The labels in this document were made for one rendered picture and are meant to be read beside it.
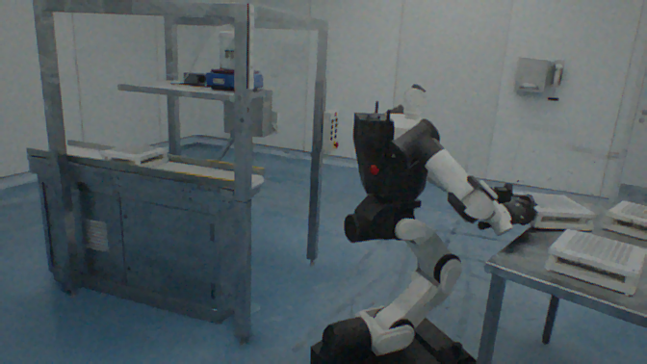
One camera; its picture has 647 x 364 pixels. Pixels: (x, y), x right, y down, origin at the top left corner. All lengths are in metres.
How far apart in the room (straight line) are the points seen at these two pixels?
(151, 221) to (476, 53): 4.03
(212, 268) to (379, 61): 3.88
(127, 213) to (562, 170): 4.43
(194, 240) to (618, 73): 4.44
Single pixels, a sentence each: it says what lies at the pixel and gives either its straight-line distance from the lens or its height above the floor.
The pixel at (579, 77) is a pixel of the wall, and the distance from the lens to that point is 5.50.
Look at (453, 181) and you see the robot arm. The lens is 1.52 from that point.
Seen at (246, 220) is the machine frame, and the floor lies 0.67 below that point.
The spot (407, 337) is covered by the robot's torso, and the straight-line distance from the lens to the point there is 2.11.
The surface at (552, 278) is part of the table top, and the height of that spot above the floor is 0.82.
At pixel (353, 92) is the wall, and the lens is 5.89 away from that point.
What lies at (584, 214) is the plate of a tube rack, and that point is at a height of 0.89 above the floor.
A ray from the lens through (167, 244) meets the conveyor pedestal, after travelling 2.61.
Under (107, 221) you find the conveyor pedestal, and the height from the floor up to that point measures 0.47.
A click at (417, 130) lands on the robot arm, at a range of 1.58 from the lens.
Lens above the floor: 1.45
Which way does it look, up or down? 16 degrees down
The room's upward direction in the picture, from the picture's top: 3 degrees clockwise
